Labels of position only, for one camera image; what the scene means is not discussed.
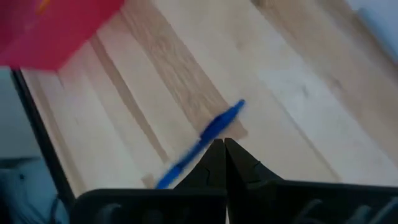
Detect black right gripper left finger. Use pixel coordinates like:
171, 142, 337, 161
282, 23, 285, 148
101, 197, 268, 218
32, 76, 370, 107
70, 138, 228, 224

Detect red plastic bin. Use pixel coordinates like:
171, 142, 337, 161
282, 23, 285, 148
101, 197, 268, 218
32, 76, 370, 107
0, 0, 126, 72

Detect bright blue pen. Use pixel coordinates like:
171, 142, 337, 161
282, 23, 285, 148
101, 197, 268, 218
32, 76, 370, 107
154, 98, 247, 190

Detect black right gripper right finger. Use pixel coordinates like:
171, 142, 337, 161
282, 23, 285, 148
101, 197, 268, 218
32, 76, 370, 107
224, 138, 398, 224

